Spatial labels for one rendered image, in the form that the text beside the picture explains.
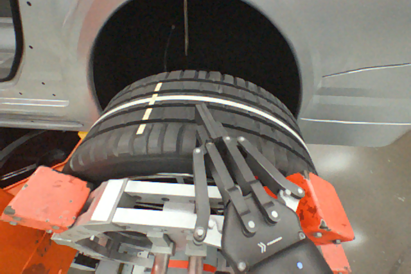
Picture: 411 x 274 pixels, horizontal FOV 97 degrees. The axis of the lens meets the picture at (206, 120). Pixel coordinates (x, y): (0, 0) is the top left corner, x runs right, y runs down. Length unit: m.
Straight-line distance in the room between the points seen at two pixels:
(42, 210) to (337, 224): 0.41
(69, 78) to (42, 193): 0.50
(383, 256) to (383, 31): 1.41
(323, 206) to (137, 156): 0.26
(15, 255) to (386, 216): 1.99
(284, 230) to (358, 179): 1.80
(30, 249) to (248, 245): 0.71
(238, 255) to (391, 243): 1.69
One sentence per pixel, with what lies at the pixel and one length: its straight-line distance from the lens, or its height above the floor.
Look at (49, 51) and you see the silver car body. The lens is 0.82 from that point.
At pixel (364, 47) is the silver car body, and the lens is 0.69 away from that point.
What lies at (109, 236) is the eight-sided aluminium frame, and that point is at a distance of 0.66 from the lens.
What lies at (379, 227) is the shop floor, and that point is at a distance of 1.86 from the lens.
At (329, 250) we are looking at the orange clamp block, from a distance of 0.58.
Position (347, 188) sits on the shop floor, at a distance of 1.89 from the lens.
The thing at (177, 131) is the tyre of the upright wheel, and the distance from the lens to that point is 0.28.
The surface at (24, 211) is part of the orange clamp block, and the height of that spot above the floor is 1.11.
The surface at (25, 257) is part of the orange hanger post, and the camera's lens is 0.82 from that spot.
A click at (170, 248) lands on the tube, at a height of 1.02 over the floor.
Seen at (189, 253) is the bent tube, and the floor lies 1.02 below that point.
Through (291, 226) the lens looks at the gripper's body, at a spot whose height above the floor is 1.20.
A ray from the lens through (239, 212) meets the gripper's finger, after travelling 0.19.
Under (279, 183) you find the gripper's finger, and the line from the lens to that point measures 0.23.
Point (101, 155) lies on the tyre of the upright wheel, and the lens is 0.34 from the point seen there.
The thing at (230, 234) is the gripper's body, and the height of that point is 1.20.
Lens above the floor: 1.39
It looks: 45 degrees down
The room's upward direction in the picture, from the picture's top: straight up
